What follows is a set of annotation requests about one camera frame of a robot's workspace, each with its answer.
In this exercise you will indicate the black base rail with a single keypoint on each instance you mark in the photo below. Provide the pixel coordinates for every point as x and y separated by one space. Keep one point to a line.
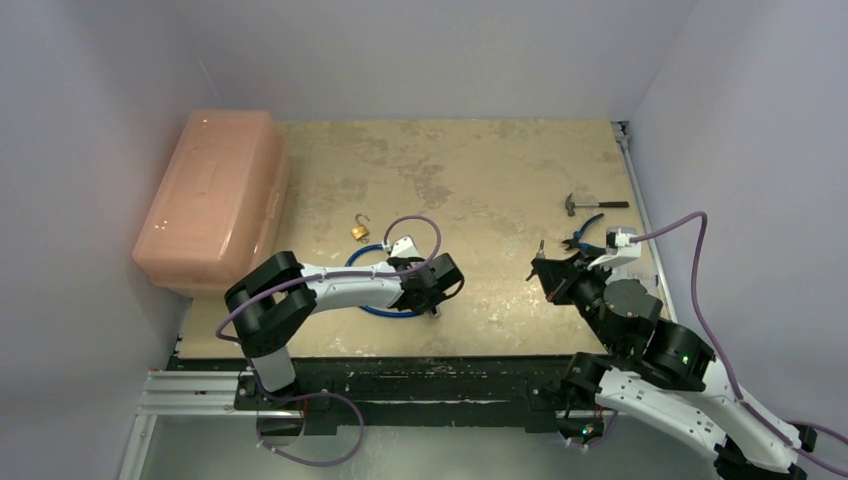
526 392

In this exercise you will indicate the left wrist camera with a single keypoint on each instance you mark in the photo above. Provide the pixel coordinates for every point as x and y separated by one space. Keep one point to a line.
404 247

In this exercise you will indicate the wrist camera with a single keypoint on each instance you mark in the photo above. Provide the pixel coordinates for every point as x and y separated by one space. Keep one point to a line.
404 247
621 249

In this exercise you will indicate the pink plastic storage box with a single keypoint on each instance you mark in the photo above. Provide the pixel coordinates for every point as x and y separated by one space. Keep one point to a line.
217 209

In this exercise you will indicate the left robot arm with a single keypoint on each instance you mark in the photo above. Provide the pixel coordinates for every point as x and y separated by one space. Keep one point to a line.
269 305

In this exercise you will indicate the blue cable lock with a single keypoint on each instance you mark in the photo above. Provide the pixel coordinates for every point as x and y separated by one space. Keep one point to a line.
371 251

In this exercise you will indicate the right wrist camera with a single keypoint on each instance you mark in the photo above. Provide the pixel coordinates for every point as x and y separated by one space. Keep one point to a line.
621 249

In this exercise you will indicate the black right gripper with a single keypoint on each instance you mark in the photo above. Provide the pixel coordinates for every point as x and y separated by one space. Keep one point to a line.
563 277

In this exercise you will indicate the aluminium frame rail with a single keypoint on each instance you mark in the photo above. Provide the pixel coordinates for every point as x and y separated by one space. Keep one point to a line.
622 138

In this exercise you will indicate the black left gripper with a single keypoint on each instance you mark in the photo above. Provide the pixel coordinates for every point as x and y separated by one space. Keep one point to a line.
433 299

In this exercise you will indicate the small black handled hammer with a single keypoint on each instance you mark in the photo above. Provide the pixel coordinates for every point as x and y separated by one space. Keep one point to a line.
571 205

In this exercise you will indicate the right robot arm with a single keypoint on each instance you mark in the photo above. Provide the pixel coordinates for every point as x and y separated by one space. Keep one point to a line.
666 376

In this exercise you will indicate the brass padlock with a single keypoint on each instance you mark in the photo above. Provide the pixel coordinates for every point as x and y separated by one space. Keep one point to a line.
360 231

